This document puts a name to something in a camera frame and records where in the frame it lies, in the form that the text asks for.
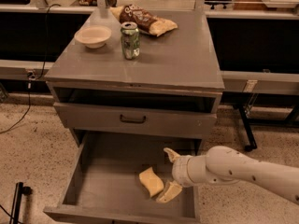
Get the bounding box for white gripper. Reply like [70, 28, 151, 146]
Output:
[156, 147, 206, 203]

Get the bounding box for yellow sponge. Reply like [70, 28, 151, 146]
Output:
[139, 167, 164, 198]

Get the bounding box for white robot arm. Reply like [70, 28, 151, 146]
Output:
[156, 146, 299, 204]

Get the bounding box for open grey bottom drawer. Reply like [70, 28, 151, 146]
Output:
[44, 133, 199, 224]

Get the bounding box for grey metal drawer cabinet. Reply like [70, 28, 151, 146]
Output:
[44, 7, 225, 147]

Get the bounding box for black table leg with caster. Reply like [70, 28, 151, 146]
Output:
[237, 105, 257, 152]

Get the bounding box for green soda can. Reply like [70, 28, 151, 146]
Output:
[121, 21, 140, 60]

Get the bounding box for brown chip bag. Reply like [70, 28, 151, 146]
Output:
[110, 5, 178, 36]

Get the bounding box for black stand lower left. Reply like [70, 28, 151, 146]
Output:
[0, 182, 33, 224]

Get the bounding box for white bowl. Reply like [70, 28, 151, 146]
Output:
[74, 25, 112, 49]

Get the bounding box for closed grey drawer with handle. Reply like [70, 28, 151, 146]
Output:
[54, 103, 217, 139]

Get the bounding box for grey bench rail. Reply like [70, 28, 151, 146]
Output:
[0, 60, 53, 80]

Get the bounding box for black power cable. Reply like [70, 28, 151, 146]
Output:
[0, 3, 63, 135]

